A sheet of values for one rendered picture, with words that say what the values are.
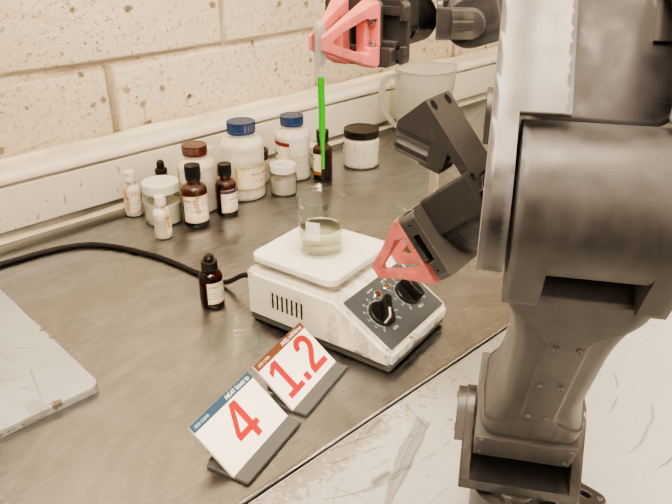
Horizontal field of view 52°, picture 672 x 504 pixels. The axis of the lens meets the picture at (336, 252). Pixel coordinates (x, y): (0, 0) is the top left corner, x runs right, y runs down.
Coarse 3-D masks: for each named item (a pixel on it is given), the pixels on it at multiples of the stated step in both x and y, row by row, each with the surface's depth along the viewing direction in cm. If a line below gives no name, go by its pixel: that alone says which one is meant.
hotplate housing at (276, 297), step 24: (264, 288) 79; (288, 288) 77; (312, 288) 76; (336, 288) 76; (360, 288) 77; (264, 312) 81; (288, 312) 79; (312, 312) 76; (336, 312) 74; (336, 336) 75; (360, 336) 73; (408, 336) 75; (360, 360) 75; (384, 360) 72
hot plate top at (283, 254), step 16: (288, 240) 83; (352, 240) 83; (368, 240) 83; (256, 256) 79; (272, 256) 79; (288, 256) 79; (336, 256) 79; (352, 256) 79; (368, 256) 79; (288, 272) 77; (304, 272) 76; (320, 272) 75; (336, 272) 75; (352, 272) 76
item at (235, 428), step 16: (256, 384) 67; (240, 400) 65; (256, 400) 66; (224, 416) 63; (240, 416) 64; (256, 416) 65; (272, 416) 66; (208, 432) 61; (224, 432) 62; (240, 432) 63; (256, 432) 64; (224, 448) 61; (240, 448) 62
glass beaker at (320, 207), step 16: (304, 192) 79; (320, 192) 80; (336, 192) 79; (304, 208) 76; (320, 208) 75; (336, 208) 76; (304, 224) 77; (320, 224) 76; (336, 224) 77; (304, 240) 78; (320, 240) 77; (336, 240) 78; (304, 256) 79; (320, 256) 78
